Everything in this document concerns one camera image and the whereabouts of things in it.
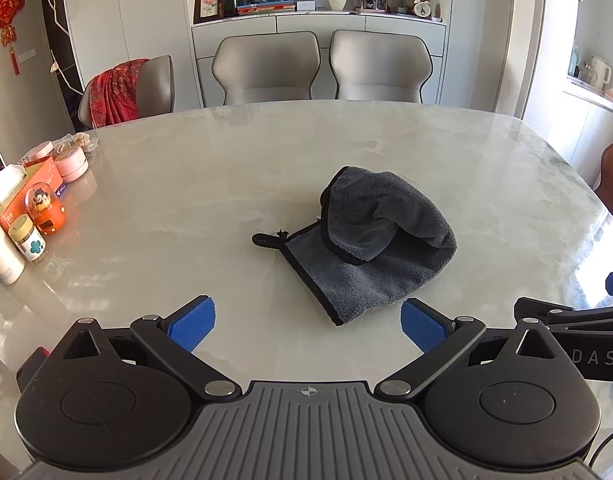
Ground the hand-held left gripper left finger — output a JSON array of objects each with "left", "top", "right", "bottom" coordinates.
[{"left": 49, "top": 296, "right": 242, "bottom": 402}]

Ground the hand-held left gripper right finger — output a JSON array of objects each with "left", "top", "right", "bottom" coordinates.
[{"left": 373, "top": 297, "right": 567, "bottom": 402}]

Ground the grey towel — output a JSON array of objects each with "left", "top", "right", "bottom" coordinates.
[{"left": 252, "top": 165, "right": 458, "bottom": 327}]

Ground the white counter cabinet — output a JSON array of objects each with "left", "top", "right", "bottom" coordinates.
[{"left": 561, "top": 77, "right": 613, "bottom": 181}]

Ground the red phone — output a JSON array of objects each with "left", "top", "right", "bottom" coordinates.
[{"left": 15, "top": 347, "right": 50, "bottom": 393}]

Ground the orange dome toy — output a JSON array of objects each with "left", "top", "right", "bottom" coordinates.
[{"left": 24, "top": 182, "right": 67, "bottom": 235}]

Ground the jar with clover label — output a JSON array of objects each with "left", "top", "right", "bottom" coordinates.
[{"left": 8, "top": 214, "right": 47, "bottom": 262}]

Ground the pink round container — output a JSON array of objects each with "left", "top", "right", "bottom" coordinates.
[
  {"left": 54, "top": 147, "right": 90, "bottom": 182},
  {"left": 24, "top": 141, "right": 54, "bottom": 161}
]

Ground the white bottle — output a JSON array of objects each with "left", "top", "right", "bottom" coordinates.
[{"left": 0, "top": 207, "right": 26, "bottom": 285}]

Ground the white kettle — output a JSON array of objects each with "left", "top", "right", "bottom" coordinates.
[{"left": 579, "top": 56, "right": 613, "bottom": 90}]

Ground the orange tissue box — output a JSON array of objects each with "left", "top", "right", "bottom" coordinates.
[{"left": 0, "top": 157, "right": 63, "bottom": 233}]

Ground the clear plastic wrapping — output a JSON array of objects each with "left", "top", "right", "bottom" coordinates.
[{"left": 51, "top": 131, "right": 100, "bottom": 157}]

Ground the beige dining chair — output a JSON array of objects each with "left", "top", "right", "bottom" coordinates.
[
  {"left": 329, "top": 29, "right": 433, "bottom": 105},
  {"left": 79, "top": 55, "right": 176, "bottom": 130},
  {"left": 211, "top": 31, "right": 321, "bottom": 107}
]

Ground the red patterned cloth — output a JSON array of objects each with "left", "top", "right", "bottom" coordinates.
[{"left": 89, "top": 59, "right": 150, "bottom": 128}]

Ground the white branch decoration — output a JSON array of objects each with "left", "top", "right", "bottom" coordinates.
[{"left": 44, "top": 0, "right": 84, "bottom": 96}]

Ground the stack of books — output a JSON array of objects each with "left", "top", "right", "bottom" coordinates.
[{"left": 236, "top": 0, "right": 297, "bottom": 15}]

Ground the black cable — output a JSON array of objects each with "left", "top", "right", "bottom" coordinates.
[{"left": 586, "top": 427, "right": 613, "bottom": 466}]

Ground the picture frame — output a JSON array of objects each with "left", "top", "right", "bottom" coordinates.
[{"left": 193, "top": 0, "right": 226, "bottom": 25}]

